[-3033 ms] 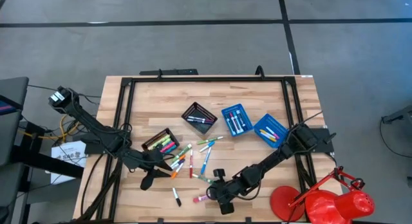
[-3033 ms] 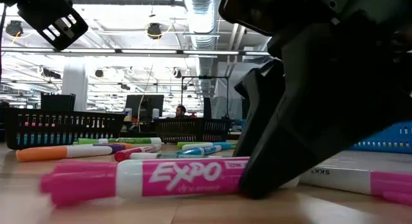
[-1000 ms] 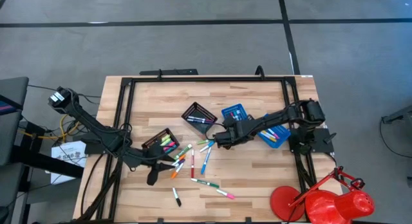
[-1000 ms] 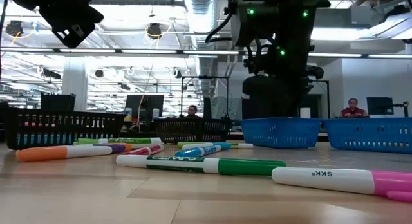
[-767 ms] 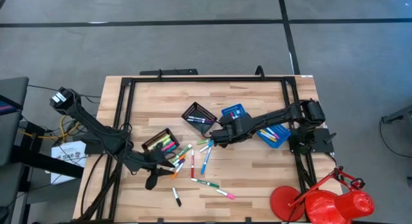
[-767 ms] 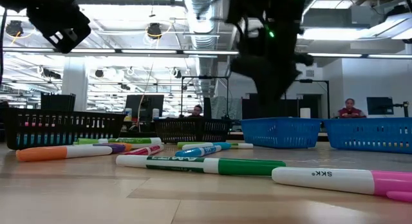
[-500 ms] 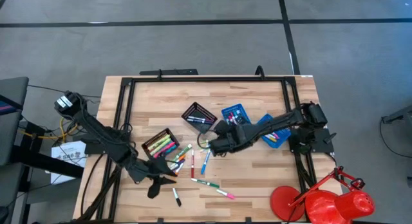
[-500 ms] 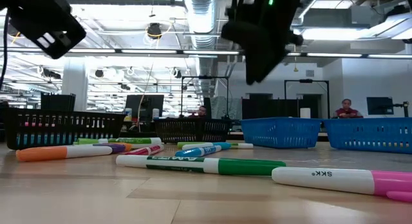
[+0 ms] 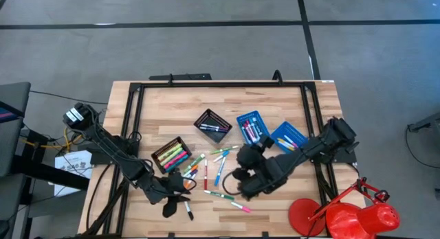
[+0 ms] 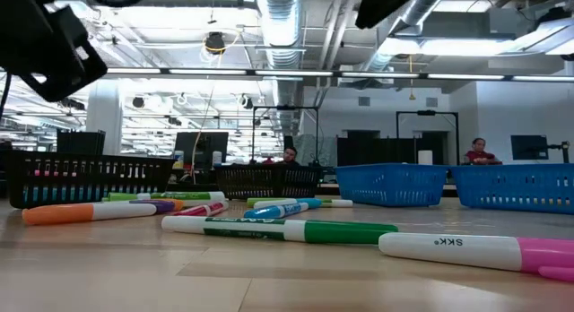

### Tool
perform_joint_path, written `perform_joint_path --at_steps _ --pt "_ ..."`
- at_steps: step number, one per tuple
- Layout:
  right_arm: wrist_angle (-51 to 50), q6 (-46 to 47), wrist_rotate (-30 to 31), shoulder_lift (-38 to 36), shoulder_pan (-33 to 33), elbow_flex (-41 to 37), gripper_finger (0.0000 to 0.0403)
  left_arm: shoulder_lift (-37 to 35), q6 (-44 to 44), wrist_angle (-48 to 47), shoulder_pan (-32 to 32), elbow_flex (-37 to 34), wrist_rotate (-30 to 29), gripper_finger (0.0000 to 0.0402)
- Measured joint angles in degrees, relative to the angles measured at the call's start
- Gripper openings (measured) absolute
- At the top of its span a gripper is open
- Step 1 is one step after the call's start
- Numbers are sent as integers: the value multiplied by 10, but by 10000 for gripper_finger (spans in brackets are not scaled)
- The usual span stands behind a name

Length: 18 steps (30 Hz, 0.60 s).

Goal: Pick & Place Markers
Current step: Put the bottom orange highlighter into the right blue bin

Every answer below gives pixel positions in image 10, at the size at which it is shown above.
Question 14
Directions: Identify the pink SKK marker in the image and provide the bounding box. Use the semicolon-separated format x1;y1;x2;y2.
378;231;574;284

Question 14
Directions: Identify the silver ventilation duct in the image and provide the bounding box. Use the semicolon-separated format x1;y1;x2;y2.
358;0;449;74
255;0;310;134

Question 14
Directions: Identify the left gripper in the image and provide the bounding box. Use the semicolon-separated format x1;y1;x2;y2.
0;0;109;102

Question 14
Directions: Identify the light blue marker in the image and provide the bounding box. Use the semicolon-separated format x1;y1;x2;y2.
243;201;310;221

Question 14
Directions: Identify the black hanging ceiling fixture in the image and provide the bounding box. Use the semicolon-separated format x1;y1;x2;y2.
204;31;227;56

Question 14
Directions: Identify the red marker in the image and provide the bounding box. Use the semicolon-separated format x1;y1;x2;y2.
172;200;230;218

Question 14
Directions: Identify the black computer monitor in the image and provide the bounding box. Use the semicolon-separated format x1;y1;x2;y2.
509;134;549;161

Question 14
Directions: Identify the black gantry frame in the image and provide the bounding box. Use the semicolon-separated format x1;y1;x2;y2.
396;109;461;166
251;105;320;166

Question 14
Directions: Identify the light green Expo marker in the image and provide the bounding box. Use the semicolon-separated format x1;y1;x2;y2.
245;196;354;209

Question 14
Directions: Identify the overhead light bar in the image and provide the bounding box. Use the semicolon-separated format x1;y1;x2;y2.
107;67;574;82

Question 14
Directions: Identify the black partition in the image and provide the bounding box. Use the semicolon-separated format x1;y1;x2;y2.
335;130;449;166

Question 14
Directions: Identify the blue slotted plastic basket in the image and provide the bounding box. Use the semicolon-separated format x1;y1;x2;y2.
334;162;449;209
449;162;574;216

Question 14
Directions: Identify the green fine Expo marker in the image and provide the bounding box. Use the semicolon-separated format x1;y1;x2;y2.
161;215;399;246

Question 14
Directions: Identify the person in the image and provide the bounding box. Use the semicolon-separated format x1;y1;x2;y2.
464;137;502;166
282;145;300;166

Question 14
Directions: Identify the purple marker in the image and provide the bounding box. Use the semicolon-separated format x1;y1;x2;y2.
129;199;177;215

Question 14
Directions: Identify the black slotted plastic basket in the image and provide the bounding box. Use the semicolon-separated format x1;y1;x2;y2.
213;164;323;201
6;150;177;210

